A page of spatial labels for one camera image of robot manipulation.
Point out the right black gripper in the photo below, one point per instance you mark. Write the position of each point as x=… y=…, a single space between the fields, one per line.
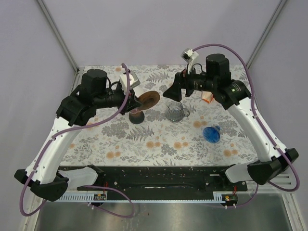
x=182 y=80

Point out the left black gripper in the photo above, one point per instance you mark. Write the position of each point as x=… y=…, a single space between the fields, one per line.
x=132 y=102

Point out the dark carafe with red rim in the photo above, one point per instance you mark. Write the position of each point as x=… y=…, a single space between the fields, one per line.
x=136 y=118

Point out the coffee filter pack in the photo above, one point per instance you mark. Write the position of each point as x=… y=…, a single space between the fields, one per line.
x=207 y=97

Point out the white paper coffee filter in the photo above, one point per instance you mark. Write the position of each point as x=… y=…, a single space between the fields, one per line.
x=138 y=93

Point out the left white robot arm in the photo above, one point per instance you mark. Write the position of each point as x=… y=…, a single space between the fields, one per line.
x=44 y=178

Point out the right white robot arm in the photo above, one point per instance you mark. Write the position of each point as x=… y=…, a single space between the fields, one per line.
x=234 y=96

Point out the blue glass dripper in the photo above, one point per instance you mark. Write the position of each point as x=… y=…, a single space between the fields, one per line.
x=212 y=134

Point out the clear glass pitcher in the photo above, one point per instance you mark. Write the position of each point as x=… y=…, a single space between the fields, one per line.
x=175 y=111

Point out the floral patterned table mat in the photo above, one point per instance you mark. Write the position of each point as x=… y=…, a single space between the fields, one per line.
x=160 y=142

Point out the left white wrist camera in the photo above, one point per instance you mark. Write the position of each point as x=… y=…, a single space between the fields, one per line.
x=132 y=82

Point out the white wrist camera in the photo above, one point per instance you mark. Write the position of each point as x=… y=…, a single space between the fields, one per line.
x=190 y=57
x=132 y=82

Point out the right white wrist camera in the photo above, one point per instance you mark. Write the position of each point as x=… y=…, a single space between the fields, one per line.
x=190 y=57

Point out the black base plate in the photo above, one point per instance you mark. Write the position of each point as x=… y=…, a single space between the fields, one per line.
x=168 y=179

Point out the white slotted cable duct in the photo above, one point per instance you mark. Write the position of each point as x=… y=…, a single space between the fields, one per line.
x=143 y=197

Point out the right aluminium frame post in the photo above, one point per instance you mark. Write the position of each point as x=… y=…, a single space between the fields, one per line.
x=266 y=32

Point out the aluminium frame post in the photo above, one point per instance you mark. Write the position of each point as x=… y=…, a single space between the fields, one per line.
x=266 y=32
x=51 y=22

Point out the left aluminium frame post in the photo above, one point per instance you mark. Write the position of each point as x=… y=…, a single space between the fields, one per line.
x=51 y=22

